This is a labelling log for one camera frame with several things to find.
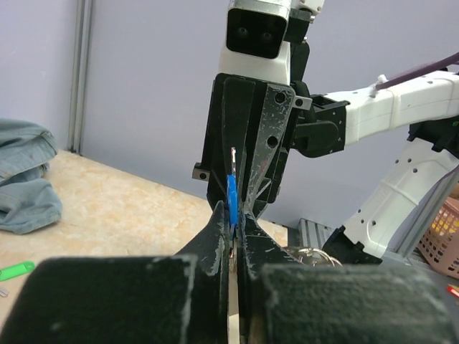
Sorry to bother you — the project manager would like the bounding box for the light blue denim cloth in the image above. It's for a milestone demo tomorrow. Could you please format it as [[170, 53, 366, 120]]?
[[1, 118, 62, 235]]

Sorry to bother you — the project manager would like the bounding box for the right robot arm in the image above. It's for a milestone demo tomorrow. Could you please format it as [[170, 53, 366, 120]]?
[[193, 1, 458, 264]]

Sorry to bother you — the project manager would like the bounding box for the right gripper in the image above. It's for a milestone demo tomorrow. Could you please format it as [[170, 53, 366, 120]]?
[[193, 73, 310, 211]]

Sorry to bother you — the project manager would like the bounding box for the pink plastic basket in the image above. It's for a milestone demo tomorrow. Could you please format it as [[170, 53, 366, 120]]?
[[417, 197, 458, 279]]

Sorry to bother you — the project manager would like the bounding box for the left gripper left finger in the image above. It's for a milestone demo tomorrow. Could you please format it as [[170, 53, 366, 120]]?
[[1, 202, 230, 343]]

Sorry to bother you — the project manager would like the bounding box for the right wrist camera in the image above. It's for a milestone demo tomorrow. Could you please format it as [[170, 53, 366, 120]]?
[[218, 0, 291, 85]]

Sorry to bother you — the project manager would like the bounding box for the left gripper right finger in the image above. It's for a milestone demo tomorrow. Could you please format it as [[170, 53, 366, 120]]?
[[237, 212, 458, 343]]

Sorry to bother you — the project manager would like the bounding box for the key with green tag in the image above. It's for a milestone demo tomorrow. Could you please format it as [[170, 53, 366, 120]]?
[[0, 261, 35, 282]]

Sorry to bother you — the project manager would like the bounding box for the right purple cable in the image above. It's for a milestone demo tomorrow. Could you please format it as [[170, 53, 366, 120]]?
[[376, 51, 459, 89]]

